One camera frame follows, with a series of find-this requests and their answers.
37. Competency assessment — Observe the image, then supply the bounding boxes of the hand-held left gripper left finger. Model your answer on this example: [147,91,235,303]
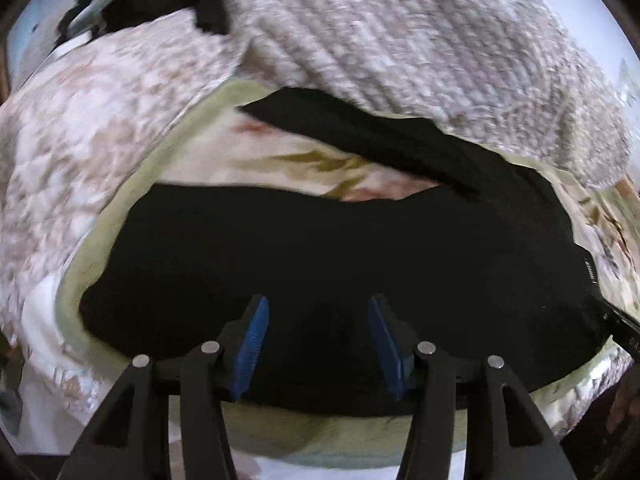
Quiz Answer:
[57,294,271,480]

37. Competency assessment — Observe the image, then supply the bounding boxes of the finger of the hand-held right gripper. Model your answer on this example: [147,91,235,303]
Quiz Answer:
[592,298,629,336]

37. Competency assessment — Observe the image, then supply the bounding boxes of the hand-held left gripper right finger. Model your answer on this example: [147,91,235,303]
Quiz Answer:
[366,295,581,480]

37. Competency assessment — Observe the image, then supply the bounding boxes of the black pants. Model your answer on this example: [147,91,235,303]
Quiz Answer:
[79,87,626,418]

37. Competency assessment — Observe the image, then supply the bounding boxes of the person's right hand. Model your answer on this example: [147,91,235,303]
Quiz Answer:
[605,374,640,435]

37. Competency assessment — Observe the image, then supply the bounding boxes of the floral fleece blanket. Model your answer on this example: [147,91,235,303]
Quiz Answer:
[50,77,640,480]

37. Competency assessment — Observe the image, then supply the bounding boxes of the beige quilted bedspread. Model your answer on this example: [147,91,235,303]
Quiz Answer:
[0,0,632,441]

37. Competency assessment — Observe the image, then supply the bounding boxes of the black garment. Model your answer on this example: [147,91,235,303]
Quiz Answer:
[55,0,232,43]

